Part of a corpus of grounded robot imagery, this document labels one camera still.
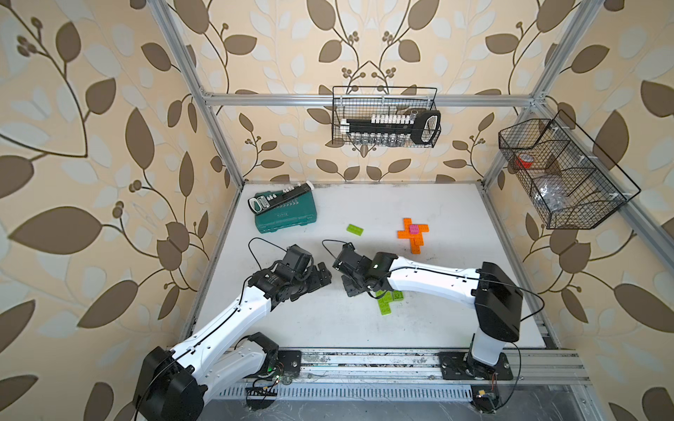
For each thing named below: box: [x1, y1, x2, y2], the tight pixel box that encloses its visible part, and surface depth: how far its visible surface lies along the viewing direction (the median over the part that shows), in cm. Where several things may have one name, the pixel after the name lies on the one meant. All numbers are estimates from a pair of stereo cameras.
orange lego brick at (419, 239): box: [410, 232, 424, 246], surface depth 102 cm
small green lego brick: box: [392, 290, 405, 301], surface depth 88 cm
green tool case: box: [254, 189, 317, 234], surface depth 106 cm
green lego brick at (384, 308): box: [378, 301, 393, 316], surface depth 86 cm
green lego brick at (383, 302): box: [374, 289, 394, 310], surface depth 87 cm
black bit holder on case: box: [247, 180, 316, 215], surface depth 110 cm
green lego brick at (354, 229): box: [345, 223, 365, 236], surface depth 107 cm
